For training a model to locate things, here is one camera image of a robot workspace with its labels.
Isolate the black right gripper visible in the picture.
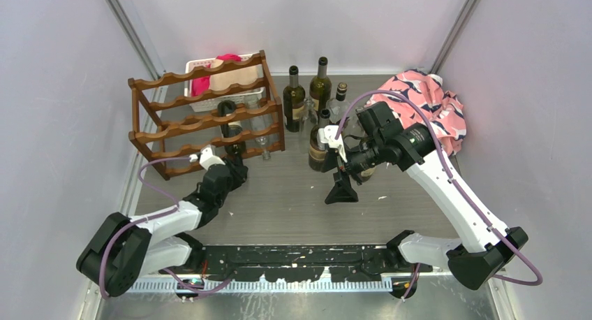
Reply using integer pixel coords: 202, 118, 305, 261
320, 136, 385, 204

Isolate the dark bottle white label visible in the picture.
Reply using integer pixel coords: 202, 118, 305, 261
217, 101, 246, 158

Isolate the dark bottle cream label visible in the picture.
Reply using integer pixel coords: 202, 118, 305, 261
359, 167, 376, 182

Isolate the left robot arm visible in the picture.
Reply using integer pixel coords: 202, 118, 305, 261
75, 157, 248, 298

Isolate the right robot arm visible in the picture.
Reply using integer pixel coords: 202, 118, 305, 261
317, 102, 528, 290

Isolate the dark bottle brown label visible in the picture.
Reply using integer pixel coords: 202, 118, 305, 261
309, 108, 331, 172

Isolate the wooden wine rack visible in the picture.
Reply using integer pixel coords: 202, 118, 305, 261
128, 50, 286, 180

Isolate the small clear glass bottle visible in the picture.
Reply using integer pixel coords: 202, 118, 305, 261
297, 97, 318, 154

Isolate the clear bottle with dark cap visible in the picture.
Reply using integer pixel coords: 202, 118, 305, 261
327, 82, 350, 124

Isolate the dark green bottle far back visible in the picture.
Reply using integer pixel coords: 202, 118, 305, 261
309, 57, 332, 113

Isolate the dark green bottle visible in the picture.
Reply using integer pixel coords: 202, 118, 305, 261
283, 65, 306, 133
309, 57, 332, 113

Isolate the dark green bottle far left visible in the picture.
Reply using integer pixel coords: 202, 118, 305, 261
283, 65, 306, 133

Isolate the white plastic basket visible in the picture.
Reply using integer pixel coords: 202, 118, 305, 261
184, 53, 265, 112

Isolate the red cloth in basket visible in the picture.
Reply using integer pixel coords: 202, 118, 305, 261
191, 54, 242, 97

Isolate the beige folded cloth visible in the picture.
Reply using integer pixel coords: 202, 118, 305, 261
206, 66, 259, 91

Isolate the pink shark print cloth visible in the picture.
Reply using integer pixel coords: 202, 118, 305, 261
379, 69, 467, 156

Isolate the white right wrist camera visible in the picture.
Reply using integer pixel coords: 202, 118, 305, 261
317, 125, 348, 163

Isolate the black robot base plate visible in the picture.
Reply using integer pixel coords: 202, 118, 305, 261
171, 245, 415, 283

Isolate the aluminium frame rail front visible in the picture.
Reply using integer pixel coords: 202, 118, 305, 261
87, 246, 508, 294

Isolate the aluminium corner post left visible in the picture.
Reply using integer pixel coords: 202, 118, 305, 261
105, 0, 166, 80

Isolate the aluminium corner post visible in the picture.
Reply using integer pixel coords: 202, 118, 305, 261
105, 0, 166, 80
430, 0, 480, 74

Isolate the aluminium corner post right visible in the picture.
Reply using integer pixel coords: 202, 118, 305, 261
430, 0, 480, 74

